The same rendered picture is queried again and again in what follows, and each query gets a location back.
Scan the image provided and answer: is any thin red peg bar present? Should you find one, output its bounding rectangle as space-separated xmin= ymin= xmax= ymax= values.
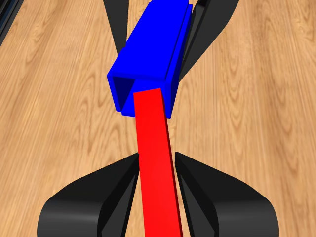
xmin=133 ymin=87 xmax=184 ymax=237

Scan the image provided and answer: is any black table frame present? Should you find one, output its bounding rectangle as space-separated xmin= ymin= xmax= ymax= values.
xmin=0 ymin=0 xmax=24 ymax=48

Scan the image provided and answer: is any blue hollow socket block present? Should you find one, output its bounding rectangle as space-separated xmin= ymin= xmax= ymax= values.
xmin=106 ymin=0 xmax=194 ymax=120

